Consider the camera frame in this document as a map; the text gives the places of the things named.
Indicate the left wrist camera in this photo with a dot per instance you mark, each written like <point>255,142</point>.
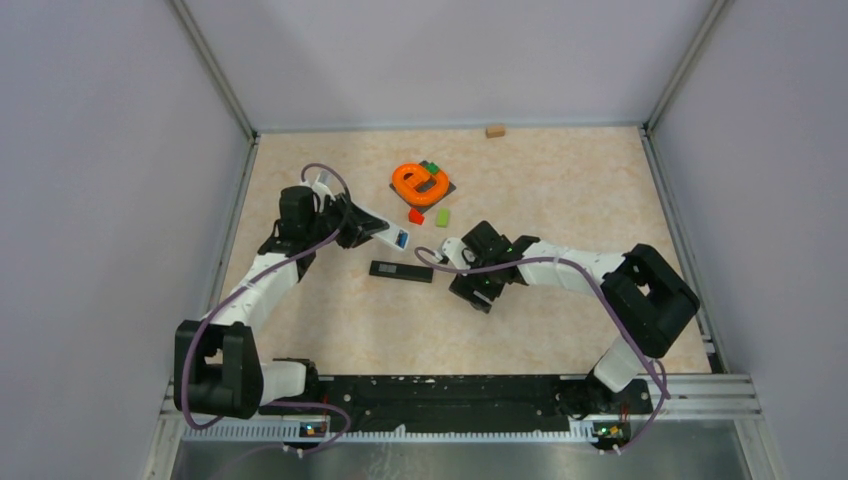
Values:
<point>320,181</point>

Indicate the white remote control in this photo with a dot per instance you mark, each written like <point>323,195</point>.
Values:
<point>388,237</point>

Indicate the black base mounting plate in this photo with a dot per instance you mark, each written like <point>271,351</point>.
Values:
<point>466,403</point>

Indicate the red block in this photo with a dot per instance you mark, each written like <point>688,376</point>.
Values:
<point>415,217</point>

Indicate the black remote control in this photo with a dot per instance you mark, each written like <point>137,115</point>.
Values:
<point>400,271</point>

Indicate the light green block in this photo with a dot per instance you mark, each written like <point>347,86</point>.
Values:
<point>443,218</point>

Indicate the orange plastic ring toy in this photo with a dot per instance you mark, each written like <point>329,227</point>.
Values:
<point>411,173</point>

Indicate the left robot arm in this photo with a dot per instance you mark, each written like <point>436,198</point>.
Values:
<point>217,368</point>

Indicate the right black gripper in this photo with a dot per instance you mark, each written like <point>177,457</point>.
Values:
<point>464,286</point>

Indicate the small wooden block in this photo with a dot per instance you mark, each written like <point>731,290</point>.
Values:
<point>495,131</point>

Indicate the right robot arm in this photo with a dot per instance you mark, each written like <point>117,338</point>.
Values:
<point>648,301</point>

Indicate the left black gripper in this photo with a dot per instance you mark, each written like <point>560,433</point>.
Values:
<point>358,224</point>

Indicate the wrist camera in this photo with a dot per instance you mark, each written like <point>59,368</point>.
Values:
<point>455,253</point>
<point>320,181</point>

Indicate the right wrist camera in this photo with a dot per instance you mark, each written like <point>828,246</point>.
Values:
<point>455,253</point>

